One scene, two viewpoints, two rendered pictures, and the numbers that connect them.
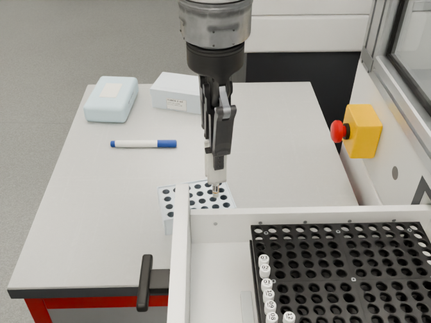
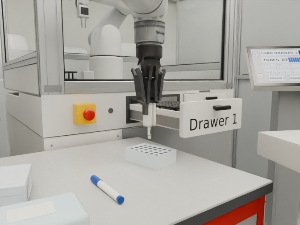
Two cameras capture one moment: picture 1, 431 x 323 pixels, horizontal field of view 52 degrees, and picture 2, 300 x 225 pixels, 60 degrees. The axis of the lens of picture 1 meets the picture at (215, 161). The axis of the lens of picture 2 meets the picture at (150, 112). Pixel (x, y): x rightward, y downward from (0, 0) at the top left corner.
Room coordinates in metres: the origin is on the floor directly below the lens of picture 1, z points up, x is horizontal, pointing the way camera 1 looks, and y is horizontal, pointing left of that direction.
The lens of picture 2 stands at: (0.97, 0.64, 1.00)
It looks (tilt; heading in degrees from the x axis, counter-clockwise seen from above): 7 degrees down; 236
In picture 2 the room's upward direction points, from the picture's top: straight up
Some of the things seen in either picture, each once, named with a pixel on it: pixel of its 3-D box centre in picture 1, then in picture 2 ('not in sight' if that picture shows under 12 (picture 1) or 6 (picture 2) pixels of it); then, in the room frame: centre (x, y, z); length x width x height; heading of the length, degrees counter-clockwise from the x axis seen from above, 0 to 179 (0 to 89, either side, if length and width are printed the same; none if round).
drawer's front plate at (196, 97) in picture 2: not in sight; (205, 103); (0.00, -0.29, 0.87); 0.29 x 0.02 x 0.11; 2
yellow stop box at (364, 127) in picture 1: (358, 131); (85, 113); (0.65, -0.25, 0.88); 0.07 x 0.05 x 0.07; 2
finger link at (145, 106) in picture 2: not in sight; (143, 106); (0.56, 0.01, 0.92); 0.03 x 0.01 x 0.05; 14
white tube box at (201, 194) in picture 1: (195, 204); (150, 155); (0.56, 0.03, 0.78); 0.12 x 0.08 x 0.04; 104
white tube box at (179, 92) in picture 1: (181, 92); (4, 188); (0.93, 0.08, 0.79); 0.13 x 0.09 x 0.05; 75
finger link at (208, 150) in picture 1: (217, 118); (152, 84); (0.52, 0.00, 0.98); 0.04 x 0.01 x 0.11; 104
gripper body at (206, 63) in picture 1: (215, 70); (149, 61); (0.54, 0.00, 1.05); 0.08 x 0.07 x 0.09; 14
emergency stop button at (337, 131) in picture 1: (340, 131); (88, 114); (0.64, -0.22, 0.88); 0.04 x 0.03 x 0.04; 2
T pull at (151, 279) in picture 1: (155, 281); (219, 107); (0.31, 0.07, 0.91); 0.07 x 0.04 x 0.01; 2
